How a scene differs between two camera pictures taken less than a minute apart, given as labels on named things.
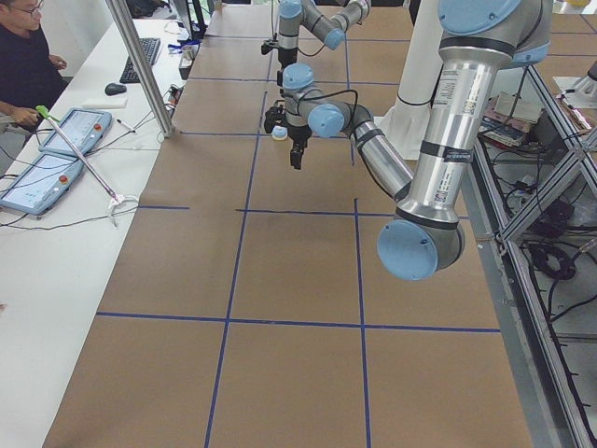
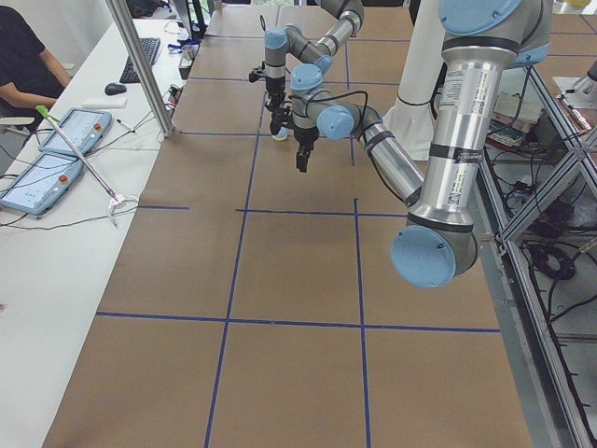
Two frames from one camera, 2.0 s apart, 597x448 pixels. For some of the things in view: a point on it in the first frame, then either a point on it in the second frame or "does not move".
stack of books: (507, 119) does not move
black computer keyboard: (149, 47) does not move
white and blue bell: (279, 133) does not move
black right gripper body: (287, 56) → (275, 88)
